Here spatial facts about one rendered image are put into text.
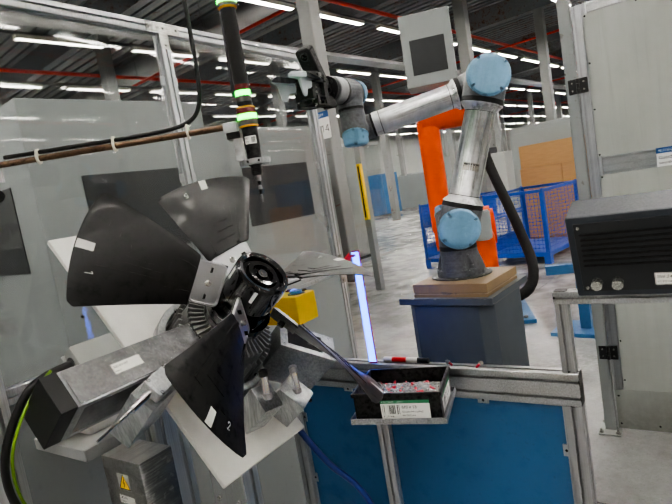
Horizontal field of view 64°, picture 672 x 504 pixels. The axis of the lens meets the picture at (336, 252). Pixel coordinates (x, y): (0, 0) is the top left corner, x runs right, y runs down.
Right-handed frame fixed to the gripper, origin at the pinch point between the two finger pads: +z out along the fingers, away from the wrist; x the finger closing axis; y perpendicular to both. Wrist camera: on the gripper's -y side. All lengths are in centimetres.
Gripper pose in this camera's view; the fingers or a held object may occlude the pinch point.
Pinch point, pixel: (282, 75)
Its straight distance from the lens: 137.5
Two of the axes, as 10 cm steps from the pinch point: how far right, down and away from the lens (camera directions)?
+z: -5.5, 1.8, -8.2
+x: -8.2, 0.7, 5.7
